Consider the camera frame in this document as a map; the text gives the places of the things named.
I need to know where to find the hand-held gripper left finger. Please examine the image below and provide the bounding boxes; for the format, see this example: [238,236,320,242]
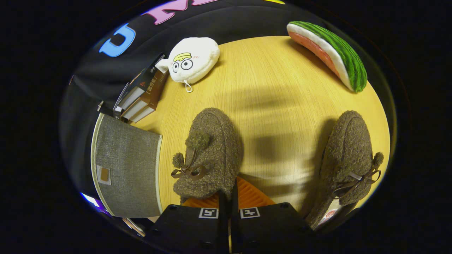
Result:
[145,190,229,254]

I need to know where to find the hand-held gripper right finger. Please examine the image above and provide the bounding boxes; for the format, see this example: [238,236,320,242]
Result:
[229,176,315,254]

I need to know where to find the brown fuzzy shoe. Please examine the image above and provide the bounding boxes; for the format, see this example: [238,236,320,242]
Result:
[171,107,244,206]
[304,110,385,230]

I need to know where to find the grey fabric storage box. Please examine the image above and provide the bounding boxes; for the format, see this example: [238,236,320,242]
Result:
[90,113,164,219]

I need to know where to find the lit monitor screen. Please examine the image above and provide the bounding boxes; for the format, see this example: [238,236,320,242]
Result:
[80,192,111,214]

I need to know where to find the brown hardcover book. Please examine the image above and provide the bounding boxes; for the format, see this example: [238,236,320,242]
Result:
[121,71,170,124]

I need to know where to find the dark hardcover book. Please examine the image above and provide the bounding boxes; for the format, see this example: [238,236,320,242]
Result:
[113,53,167,113]

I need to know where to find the white plush toy with face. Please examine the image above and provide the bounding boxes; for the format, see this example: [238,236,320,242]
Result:
[155,37,221,93]

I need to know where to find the watermelon slice plush toy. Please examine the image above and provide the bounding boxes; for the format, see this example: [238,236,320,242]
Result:
[286,20,368,93]

